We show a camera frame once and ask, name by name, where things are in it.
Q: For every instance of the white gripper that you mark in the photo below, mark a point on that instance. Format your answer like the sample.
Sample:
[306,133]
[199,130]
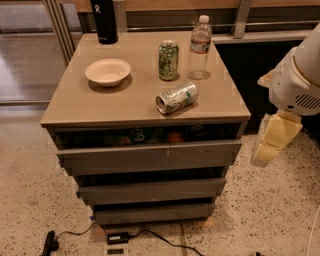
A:
[289,87]

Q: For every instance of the grey top drawer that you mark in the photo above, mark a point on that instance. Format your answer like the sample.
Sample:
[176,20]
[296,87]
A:
[150,157]

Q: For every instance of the grey drawer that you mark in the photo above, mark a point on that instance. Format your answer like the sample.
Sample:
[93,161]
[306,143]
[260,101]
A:
[150,157]
[153,186]
[165,211]

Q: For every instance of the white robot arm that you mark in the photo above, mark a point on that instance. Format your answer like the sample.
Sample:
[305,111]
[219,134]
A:
[294,89]

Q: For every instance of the grey drawer cabinet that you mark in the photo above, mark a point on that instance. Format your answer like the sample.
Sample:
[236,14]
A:
[81,112]

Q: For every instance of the grey bottom drawer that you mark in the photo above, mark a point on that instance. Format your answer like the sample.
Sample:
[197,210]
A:
[165,211]

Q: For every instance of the grey middle drawer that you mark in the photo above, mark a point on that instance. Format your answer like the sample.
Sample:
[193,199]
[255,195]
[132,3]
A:
[153,186]

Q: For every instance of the dark snack packet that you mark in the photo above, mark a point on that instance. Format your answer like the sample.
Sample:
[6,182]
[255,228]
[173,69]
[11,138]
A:
[196,133]

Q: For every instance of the lying green soda can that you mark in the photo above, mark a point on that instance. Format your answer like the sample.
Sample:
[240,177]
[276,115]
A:
[172,100]

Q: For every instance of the clear plastic water bottle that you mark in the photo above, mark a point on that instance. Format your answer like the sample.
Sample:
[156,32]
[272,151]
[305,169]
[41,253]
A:
[199,48]

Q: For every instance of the orange fruit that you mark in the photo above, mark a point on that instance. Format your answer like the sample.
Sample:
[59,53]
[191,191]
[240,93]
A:
[175,137]

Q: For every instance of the upright green soda can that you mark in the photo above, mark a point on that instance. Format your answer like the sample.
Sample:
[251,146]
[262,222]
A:
[168,60]

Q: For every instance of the green chip bag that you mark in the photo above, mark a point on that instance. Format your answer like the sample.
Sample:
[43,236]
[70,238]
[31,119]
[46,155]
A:
[135,136]

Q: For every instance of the white paper bowl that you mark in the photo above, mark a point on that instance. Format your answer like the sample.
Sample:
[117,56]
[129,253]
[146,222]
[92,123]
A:
[108,72]

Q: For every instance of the black insulated bottle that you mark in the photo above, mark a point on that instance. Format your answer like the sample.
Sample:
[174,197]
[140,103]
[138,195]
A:
[104,16]

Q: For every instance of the black power adapter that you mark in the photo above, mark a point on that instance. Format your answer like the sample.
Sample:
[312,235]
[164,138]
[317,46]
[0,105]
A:
[118,238]

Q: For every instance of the black plug left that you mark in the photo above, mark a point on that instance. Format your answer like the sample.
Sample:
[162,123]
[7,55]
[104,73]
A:
[50,245]

